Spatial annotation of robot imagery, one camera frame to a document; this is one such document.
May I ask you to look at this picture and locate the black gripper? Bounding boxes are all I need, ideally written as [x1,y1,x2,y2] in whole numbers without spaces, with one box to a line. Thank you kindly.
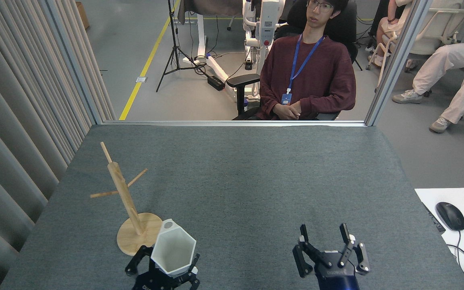
[125,245,201,290]
[292,223,371,290]

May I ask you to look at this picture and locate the white hexagonal cup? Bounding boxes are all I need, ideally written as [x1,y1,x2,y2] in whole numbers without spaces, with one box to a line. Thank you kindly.
[151,219,197,278]

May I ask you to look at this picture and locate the wooden cup storage rack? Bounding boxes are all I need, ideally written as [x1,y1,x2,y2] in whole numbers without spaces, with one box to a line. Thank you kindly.
[90,141,164,257]

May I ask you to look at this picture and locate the person's left hand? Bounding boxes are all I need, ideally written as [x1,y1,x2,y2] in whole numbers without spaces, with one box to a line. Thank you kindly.
[286,101,302,120]

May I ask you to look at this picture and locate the person's right hand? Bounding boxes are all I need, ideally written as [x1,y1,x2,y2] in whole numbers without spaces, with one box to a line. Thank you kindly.
[273,103,294,121]

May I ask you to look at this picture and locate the black strip at table edge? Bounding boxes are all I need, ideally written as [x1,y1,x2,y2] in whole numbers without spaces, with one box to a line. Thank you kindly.
[422,203,446,233]

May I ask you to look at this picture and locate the black computer mouse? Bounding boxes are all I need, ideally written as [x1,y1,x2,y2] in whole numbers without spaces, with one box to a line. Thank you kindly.
[436,202,464,231]

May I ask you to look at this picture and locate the black office chair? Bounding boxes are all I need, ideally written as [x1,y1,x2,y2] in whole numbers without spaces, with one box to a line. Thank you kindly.
[226,0,358,121]

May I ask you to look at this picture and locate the thin black light stand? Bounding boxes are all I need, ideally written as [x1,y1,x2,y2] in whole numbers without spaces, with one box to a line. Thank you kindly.
[352,40,363,71]

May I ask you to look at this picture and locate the beige pleated curtain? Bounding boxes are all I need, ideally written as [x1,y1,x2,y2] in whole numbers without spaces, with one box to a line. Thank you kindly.
[0,0,116,290]

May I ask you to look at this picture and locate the seated person in white trousers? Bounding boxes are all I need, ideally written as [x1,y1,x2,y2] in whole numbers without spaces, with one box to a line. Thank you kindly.
[392,12,464,133]

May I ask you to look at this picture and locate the white stand on wheels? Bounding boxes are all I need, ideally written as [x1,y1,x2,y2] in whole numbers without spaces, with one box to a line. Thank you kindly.
[243,0,286,101]

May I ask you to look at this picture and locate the black-framed glasses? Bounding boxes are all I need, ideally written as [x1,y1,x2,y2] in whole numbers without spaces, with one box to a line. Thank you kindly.
[307,0,334,13]

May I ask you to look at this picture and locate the white office chair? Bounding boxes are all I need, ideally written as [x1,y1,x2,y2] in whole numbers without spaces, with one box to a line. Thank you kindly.
[367,0,464,87]

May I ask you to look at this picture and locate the dark brown desk top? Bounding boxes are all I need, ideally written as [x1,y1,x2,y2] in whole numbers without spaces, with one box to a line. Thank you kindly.
[177,0,244,24]

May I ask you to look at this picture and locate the cardboard box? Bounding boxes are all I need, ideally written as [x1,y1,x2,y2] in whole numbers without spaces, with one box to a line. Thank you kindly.
[76,2,90,29]

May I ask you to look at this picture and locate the silver table edge rail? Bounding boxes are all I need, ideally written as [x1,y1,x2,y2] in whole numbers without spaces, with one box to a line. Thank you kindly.
[102,120,367,127]

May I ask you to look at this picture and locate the blue lanyard with badge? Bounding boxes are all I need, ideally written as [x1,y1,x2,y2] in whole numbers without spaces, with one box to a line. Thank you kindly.
[281,34,325,106]

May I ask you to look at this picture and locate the silver frame post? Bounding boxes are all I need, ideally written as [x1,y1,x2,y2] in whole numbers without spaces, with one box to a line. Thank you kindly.
[41,0,104,124]
[364,0,433,127]

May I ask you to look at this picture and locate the black camera tripod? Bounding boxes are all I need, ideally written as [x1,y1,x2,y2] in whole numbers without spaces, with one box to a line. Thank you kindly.
[156,0,208,93]

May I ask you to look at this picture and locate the white desk leg frame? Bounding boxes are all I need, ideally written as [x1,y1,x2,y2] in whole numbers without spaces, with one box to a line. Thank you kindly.
[182,14,230,82]

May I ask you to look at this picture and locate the seated person behind post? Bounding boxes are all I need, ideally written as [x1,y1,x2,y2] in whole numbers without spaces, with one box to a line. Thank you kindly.
[367,0,412,67]

